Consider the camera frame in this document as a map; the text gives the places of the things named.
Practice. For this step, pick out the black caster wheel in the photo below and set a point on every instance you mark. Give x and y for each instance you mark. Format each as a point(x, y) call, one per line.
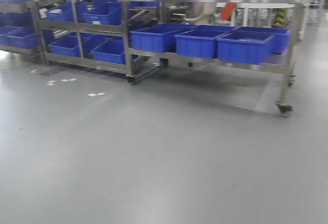
point(284, 109)

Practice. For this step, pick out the steel rack on casters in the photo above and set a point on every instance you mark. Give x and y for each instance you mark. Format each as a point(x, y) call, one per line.
point(275, 65)

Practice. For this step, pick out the blue bin centre rack upper left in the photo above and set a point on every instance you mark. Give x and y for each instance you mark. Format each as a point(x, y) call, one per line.
point(64, 12)

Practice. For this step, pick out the blue bin lower back right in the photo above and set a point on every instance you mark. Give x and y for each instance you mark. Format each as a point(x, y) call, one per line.
point(280, 40)

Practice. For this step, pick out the steel rack far left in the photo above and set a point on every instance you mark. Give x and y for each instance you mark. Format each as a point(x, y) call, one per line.
point(18, 14)

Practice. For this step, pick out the steel rack centre tilted shelves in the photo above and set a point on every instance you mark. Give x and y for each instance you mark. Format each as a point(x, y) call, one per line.
point(54, 30)

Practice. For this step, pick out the blue bin lower front middle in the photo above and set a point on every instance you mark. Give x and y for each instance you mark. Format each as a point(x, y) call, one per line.
point(201, 41)

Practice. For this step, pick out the blue bin lower front right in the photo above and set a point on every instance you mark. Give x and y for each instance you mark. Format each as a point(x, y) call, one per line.
point(245, 47)

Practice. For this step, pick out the blue bin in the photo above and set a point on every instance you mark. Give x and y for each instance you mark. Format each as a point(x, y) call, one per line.
point(201, 41)
point(280, 40)
point(245, 47)
point(159, 38)
point(24, 38)

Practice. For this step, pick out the blue bin rack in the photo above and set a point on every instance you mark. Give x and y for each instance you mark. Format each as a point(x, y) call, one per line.
point(69, 45)
point(110, 51)
point(107, 14)
point(64, 12)

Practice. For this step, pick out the blue bin lower front left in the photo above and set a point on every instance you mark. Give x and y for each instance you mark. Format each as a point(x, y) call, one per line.
point(159, 38)

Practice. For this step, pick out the blue bin far left lower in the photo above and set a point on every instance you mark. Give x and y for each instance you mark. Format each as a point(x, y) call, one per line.
point(24, 38)

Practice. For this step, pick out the blue bin centre rack lower left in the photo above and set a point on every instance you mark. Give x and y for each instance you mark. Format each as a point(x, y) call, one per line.
point(69, 45)

